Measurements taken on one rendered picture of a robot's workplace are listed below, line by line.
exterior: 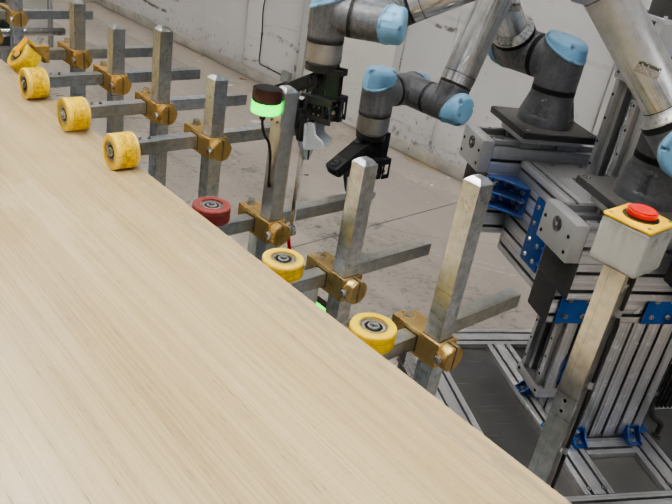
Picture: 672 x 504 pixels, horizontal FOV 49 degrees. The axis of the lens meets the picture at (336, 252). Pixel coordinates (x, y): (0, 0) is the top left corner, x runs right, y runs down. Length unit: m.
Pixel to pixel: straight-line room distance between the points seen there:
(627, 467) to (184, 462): 1.58
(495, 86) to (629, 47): 2.93
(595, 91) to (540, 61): 2.00
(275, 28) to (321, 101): 4.20
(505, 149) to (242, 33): 4.23
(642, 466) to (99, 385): 1.66
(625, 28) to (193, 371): 0.95
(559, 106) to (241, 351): 1.22
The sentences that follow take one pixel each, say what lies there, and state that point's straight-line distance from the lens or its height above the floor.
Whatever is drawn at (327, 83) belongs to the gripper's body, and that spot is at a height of 1.17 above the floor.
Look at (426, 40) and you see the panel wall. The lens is 4.66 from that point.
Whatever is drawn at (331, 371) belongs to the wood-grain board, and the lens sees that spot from 1.11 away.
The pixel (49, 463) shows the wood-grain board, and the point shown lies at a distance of 0.95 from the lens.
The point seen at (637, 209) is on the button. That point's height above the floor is 1.23.
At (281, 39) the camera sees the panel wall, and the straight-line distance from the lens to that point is 5.66.
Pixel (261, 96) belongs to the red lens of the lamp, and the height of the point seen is 1.15.
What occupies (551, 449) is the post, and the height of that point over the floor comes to 0.83.
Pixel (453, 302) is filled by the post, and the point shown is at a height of 0.95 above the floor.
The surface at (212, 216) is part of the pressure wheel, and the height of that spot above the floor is 0.90.
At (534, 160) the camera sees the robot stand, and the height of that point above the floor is 0.95.
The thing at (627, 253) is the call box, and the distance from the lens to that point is 1.02.
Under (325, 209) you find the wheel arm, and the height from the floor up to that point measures 0.85.
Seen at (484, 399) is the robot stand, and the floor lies 0.21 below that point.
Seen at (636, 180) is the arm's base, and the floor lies 1.09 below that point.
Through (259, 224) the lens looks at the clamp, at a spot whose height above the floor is 0.86.
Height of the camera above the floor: 1.56
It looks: 27 degrees down
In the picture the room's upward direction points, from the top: 10 degrees clockwise
